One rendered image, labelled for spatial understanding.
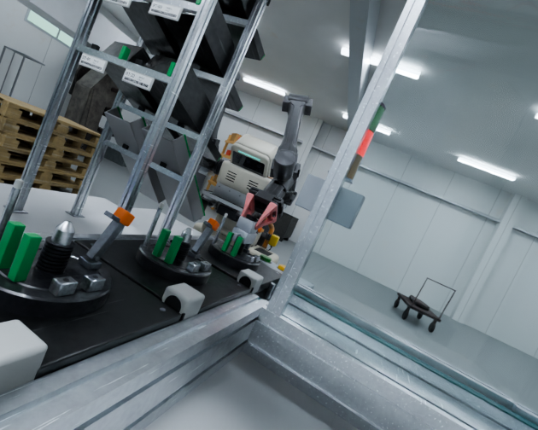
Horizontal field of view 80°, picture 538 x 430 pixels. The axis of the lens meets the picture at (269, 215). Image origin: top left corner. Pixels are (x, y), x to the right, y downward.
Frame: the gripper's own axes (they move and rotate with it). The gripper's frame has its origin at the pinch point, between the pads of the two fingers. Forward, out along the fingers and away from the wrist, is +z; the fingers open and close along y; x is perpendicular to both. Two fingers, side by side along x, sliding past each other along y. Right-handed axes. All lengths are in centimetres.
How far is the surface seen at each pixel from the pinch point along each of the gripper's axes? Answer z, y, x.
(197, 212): -1.8, -20.3, 9.9
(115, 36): -410, -597, 200
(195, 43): -10.4, -18.9, -36.8
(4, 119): -67, -339, 121
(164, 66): -10.8, -30.2, -29.1
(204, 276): 23.9, 6.3, -13.5
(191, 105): -10.1, -22.9, -21.3
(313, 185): -1.8, 15.0, -19.5
